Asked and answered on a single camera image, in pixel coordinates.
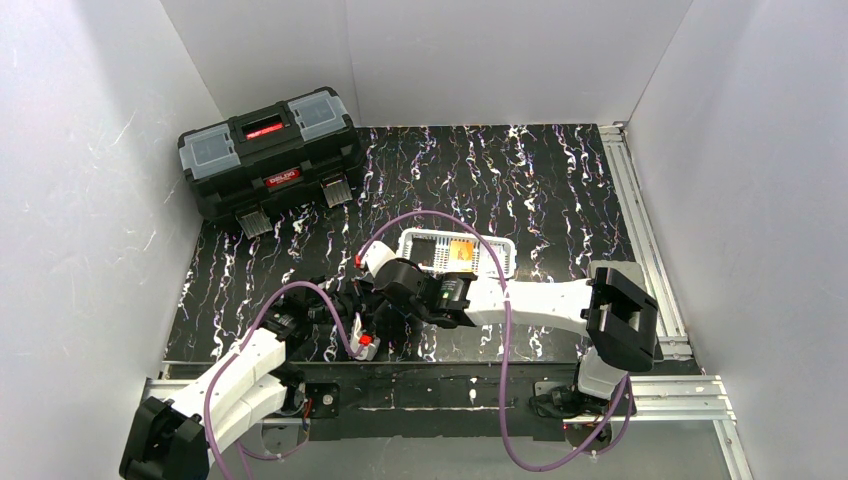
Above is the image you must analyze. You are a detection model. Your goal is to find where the black VIP card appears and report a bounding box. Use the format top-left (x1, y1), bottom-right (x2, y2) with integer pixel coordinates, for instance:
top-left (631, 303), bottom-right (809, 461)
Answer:
top-left (409, 238), bottom-right (437, 267)

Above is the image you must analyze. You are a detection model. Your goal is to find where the white plastic basket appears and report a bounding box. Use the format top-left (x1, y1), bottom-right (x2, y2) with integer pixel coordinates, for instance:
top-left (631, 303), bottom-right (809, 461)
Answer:
top-left (397, 228), bottom-right (516, 279)

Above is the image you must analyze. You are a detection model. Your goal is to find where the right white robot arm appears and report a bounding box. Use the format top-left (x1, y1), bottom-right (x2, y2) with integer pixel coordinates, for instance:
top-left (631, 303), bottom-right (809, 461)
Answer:
top-left (364, 255), bottom-right (659, 418)

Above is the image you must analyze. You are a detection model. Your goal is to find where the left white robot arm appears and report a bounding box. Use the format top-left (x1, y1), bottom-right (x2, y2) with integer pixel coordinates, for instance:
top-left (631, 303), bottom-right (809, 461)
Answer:
top-left (119, 281), bottom-right (367, 479)

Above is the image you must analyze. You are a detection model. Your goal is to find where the orange credit card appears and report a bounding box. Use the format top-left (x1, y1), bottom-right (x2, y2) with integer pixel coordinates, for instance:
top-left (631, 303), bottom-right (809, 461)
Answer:
top-left (448, 239), bottom-right (475, 268)

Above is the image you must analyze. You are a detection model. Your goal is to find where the black red toolbox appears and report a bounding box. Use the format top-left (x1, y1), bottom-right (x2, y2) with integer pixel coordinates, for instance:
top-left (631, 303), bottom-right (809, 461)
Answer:
top-left (177, 86), bottom-right (366, 237)

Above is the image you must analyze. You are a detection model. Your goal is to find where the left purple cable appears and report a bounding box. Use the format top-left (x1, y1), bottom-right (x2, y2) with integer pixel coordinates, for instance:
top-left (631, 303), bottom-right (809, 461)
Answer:
top-left (202, 280), bottom-right (362, 480)

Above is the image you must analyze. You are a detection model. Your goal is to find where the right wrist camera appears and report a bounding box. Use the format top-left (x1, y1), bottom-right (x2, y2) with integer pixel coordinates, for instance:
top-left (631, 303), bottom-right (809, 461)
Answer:
top-left (355, 241), bottom-right (397, 279)

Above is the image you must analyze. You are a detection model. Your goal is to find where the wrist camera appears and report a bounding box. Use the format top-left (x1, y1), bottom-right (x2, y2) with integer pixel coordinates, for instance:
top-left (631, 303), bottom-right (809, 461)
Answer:
top-left (350, 313), bottom-right (380, 361)
top-left (355, 241), bottom-right (397, 279)

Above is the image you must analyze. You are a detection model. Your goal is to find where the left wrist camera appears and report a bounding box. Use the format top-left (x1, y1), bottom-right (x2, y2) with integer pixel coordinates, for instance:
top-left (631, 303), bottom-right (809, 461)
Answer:
top-left (350, 313), bottom-right (380, 361)

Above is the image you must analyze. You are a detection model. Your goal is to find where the aluminium frame rail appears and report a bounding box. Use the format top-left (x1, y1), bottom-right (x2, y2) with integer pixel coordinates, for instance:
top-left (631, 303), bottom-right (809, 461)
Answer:
top-left (162, 124), bottom-right (750, 479)

